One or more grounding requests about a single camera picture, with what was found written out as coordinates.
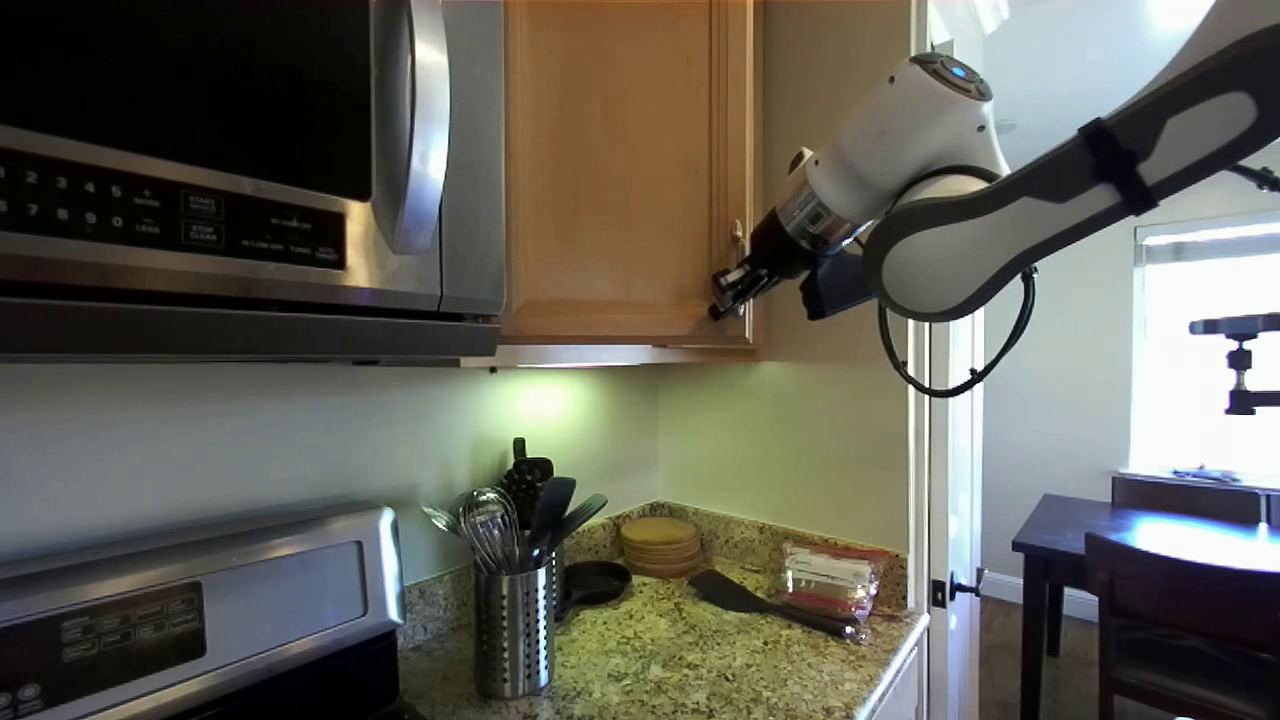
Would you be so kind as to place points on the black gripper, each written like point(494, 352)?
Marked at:
point(780, 244)

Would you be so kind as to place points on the light wooden cabinet door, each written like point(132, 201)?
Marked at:
point(613, 162)

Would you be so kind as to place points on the metal serving spoon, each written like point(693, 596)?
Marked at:
point(443, 517)

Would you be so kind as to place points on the black silicone spatula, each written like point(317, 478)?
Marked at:
point(745, 596)

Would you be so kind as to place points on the metal whisk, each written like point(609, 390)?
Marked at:
point(491, 522)

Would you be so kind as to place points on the large perforated steel utensil holder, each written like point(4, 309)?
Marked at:
point(513, 635)

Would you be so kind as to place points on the white room door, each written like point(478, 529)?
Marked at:
point(953, 465)

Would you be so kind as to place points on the dark wooden chair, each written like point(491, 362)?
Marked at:
point(1186, 497)
point(1186, 624)

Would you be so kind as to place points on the small black bowl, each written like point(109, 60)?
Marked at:
point(598, 587)

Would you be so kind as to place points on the bright window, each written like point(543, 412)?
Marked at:
point(1194, 401)

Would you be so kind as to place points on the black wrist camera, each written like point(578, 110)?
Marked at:
point(835, 278)

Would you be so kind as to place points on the stainless steel microwave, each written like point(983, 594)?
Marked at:
point(200, 173)

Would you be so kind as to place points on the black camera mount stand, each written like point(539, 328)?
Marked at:
point(1241, 327)

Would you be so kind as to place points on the black plastic turner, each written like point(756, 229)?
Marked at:
point(524, 478)

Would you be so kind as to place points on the red plastic food package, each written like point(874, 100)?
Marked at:
point(831, 582)

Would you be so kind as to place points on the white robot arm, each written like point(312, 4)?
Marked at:
point(1066, 173)

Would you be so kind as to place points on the dark wooden table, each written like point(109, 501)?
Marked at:
point(1161, 540)

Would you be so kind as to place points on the black plastic spoon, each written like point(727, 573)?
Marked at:
point(549, 501)

